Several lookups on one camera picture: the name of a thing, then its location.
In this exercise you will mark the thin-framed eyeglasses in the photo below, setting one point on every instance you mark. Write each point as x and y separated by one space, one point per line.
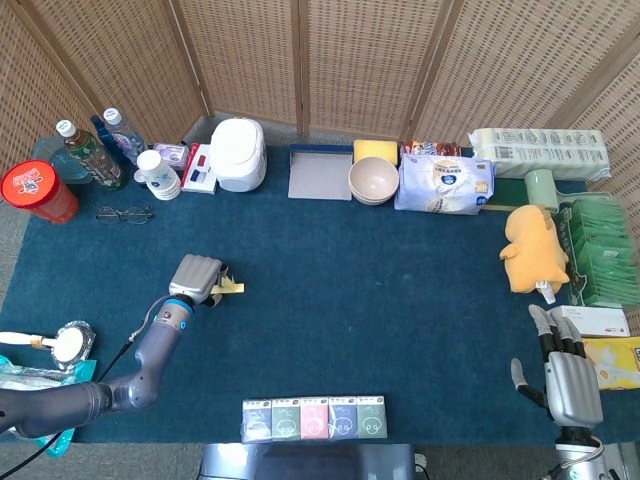
107 215

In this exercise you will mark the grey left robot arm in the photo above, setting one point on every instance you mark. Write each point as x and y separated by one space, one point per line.
165 335

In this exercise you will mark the white rice cooker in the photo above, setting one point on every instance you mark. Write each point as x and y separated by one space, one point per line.
237 155

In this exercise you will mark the red brown snack bag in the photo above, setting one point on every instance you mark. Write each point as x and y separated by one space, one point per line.
430 148

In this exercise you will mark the blue and grey tray box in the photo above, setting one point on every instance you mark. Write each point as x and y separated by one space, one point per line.
320 177

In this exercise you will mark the red and white box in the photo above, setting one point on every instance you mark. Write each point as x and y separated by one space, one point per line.
200 180

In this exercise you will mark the yellow plush toy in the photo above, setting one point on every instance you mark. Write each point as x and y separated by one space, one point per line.
532 250

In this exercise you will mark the green tea bottle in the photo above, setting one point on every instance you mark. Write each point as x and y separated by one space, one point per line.
95 160

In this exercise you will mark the white power plug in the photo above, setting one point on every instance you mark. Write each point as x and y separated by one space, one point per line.
421 462

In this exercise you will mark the yellow snack bag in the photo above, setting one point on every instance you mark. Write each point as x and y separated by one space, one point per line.
620 365

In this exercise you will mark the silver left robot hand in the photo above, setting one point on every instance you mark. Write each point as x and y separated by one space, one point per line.
195 277

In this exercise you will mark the red snack canister orange lid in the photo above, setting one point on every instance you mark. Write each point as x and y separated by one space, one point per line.
35 185

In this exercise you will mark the yellow sponge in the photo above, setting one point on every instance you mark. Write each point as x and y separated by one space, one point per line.
375 149

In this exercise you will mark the dark green tissue packet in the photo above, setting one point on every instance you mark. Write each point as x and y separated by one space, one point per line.
286 422

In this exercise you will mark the clear water bottle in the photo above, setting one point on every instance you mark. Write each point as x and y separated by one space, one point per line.
125 137

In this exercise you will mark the light green mug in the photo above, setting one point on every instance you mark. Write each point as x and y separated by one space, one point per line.
542 190

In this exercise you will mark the teal and red snack bag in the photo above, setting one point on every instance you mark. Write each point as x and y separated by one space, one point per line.
30 377

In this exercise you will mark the light blue white bag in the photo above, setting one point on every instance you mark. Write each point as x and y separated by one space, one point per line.
445 185

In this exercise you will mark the beige bowl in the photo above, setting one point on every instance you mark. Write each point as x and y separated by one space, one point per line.
372 202
374 177

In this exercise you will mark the silver foil wrapper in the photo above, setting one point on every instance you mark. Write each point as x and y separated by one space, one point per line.
87 332

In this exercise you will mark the dark blue bottle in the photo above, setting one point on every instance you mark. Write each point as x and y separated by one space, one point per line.
105 137

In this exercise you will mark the sage green tissue packet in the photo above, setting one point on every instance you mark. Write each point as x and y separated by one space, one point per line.
372 420

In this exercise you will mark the pale green tissue pack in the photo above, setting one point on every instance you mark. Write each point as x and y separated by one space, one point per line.
540 152

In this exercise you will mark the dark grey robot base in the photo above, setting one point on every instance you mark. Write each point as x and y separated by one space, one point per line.
310 462

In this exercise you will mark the pale blue tissue packet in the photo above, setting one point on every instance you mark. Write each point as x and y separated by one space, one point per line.
257 422

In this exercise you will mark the green sachet box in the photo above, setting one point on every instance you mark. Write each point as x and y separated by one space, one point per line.
600 250

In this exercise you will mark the blue tablecloth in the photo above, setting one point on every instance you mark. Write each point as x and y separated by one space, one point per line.
350 300

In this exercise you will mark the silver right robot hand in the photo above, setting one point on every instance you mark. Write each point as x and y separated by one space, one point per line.
575 390

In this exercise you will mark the wicker folding screen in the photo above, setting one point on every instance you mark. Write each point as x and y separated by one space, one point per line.
350 60

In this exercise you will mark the small purple box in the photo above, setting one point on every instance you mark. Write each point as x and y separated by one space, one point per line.
172 152

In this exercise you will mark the pink tissue packet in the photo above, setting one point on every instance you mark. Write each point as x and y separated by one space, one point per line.
314 421

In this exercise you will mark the small white box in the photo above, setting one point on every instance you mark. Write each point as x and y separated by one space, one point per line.
600 320

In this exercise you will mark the white pill jar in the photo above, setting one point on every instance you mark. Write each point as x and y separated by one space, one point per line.
160 180

